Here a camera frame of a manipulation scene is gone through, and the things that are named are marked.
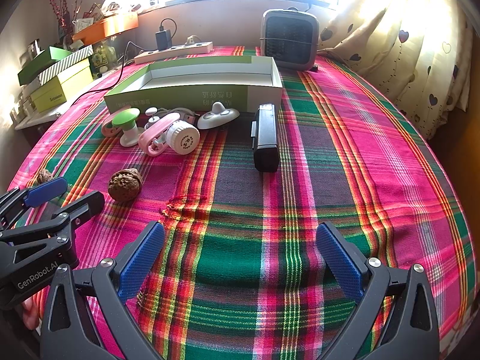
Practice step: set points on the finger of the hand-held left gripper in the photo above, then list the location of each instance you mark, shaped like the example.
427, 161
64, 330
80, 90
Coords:
84, 204
47, 192

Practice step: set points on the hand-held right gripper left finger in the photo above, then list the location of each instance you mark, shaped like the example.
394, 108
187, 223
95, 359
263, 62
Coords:
142, 262

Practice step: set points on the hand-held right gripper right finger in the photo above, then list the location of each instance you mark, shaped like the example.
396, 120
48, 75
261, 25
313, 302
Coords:
341, 266

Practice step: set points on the brown walnut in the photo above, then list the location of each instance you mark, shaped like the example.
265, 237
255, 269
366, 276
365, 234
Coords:
125, 184
44, 176

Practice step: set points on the small pink clip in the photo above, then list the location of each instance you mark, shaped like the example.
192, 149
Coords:
108, 129

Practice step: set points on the large pink clip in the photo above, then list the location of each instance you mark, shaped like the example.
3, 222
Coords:
150, 138

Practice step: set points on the green capped white massager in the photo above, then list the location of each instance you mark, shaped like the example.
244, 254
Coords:
125, 117

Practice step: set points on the black electric shaver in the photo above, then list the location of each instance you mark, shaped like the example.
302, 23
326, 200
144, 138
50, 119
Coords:
266, 138

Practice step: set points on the white round dome device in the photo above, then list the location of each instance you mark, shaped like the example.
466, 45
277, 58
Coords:
217, 118

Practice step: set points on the green white cardboard box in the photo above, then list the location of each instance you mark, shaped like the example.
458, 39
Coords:
240, 97

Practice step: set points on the white side shelf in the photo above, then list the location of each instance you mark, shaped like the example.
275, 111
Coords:
41, 118

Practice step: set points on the pink green plaid blanket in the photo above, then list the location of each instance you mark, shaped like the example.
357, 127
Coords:
300, 195

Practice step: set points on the green box lid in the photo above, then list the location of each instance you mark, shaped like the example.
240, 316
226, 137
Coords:
37, 65

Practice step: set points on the striped box lid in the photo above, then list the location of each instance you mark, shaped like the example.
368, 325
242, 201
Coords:
67, 62

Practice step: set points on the green glass ornament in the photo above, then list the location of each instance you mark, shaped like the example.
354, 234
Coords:
103, 54

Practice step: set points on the orange storage box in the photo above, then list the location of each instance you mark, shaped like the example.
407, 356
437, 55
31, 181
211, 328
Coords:
112, 26

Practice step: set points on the white power strip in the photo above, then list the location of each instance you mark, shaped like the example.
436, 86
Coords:
180, 49

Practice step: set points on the black charger adapter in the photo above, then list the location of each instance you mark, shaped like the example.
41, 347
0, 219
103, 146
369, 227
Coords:
163, 39

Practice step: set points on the crumpled papers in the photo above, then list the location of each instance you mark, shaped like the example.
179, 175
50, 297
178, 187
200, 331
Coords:
93, 11

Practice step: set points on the red flower branches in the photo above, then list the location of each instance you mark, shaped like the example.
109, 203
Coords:
56, 0

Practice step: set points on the white plug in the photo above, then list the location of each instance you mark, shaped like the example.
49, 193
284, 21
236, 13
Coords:
192, 39

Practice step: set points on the grey portable heater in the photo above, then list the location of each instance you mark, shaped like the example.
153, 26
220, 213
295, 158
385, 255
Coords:
288, 41

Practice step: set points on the cream heart print curtain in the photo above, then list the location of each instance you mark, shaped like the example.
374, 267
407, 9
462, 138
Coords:
412, 45

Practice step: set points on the black window latch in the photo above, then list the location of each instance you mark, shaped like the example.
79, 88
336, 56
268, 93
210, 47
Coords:
308, 6

